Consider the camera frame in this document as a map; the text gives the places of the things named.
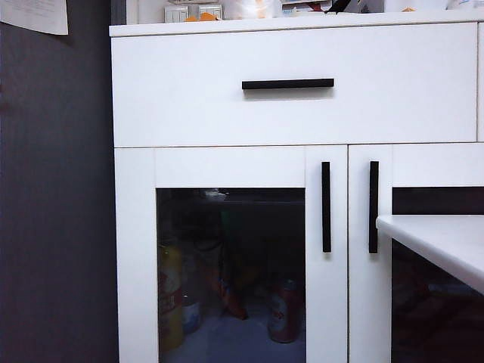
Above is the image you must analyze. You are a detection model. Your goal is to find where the black door handle bar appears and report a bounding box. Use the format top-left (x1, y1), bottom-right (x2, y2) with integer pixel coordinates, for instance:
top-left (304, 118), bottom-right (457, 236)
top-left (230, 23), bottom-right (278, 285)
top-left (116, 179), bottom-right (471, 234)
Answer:
top-left (368, 160), bottom-right (380, 254)
top-left (321, 161), bottom-right (332, 253)

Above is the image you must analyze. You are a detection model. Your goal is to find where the white glass-panel cabinet door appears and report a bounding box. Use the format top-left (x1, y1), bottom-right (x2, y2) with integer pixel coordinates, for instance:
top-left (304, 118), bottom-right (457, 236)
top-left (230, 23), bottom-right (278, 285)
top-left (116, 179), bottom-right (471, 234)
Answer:
top-left (348, 142), bottom-right (484, 363)
top-left (114, 145), bottom-right (349, 363)

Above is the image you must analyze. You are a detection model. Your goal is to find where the red white beverage can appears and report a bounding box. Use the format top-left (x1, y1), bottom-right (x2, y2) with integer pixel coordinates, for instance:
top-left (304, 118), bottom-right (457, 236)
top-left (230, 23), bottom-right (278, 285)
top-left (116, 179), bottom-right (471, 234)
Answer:
top-left (267, 278), bottom-right (300, 343)

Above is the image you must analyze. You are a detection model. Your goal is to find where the white cabinet body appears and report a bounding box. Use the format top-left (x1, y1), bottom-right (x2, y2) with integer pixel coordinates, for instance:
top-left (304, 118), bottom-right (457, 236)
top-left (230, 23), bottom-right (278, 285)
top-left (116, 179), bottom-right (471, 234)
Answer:
top-left (109, 9), bottom-right (484, 363)

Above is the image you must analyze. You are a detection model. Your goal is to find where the wide white drawer front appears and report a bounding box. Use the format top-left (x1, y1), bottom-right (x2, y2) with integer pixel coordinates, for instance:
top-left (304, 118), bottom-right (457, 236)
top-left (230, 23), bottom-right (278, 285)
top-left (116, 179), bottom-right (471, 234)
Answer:
top-left (111, 22), bottom-right (478, 147)

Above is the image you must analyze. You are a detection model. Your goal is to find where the orange blue snack packet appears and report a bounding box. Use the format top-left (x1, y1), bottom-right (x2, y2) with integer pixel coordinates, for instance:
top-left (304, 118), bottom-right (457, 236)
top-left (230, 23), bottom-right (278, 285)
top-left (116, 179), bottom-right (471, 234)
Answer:
top-left (203, 256), bottom-right (249, 321)

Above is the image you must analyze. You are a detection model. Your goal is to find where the yellow detergent bottle green cap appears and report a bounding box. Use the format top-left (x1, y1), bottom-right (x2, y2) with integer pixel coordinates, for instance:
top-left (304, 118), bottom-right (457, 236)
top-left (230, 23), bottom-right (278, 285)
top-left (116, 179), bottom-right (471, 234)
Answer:
top-left (158, 244), bottom-right (185, 351)

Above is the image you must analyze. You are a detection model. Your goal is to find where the clear pump bottle blue label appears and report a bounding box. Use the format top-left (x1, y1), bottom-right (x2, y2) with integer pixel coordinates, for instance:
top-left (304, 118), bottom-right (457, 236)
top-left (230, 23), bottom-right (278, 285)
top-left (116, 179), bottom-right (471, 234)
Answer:
top-left (182, 294), bottom-right (202, 334)

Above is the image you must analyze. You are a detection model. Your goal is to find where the translucent white plastic bag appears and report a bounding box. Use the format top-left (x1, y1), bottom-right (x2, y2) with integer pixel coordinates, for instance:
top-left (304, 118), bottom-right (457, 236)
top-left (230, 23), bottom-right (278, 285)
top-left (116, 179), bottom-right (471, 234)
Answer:
top-left (226, 0), bottom-right (281, 19)

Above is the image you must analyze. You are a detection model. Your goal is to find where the printed paper box pile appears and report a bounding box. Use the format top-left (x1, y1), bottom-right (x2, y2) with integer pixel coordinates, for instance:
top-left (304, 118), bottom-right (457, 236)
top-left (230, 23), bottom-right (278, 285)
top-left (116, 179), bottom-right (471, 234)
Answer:
top-left (281, 0), bottom-right (330, 17)

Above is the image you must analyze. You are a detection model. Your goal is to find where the black angled stand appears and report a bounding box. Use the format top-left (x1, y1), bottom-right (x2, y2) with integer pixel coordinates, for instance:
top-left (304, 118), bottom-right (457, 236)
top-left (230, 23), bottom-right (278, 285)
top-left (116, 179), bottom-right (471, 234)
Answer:
top-left (324, 0), bottom-right (352, 14)

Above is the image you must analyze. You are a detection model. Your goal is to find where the white paper sheet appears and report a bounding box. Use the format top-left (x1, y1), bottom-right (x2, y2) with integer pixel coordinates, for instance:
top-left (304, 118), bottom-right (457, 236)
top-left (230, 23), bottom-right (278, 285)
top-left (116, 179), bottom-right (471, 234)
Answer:
top-left (0, 0), bottom-right (69, 36)

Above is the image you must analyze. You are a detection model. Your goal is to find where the clear bottle blue white label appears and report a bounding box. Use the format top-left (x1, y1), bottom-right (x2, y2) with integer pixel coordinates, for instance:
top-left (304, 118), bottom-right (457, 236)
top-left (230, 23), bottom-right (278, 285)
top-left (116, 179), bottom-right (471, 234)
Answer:
top-left (445, 0), bottom-right (484, 10)

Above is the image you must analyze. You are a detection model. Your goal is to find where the black drawer handle bar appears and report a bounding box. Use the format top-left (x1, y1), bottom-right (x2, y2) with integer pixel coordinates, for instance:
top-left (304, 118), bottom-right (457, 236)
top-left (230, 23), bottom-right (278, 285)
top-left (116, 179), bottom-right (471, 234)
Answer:
top-left (241, 78), bottom-right (335, 91)

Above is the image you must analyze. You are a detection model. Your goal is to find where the white wall switch panel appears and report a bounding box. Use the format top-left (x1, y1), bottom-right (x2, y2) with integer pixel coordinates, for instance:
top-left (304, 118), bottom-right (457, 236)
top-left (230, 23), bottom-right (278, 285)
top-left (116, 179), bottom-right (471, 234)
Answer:
top-left (198, 4), bottom-right (224, 20)
top-left (164, 5), bottom-right (189, 23)

